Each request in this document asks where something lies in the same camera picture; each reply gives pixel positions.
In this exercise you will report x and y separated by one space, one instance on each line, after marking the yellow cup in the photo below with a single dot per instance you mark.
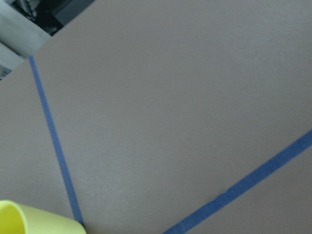
20 219

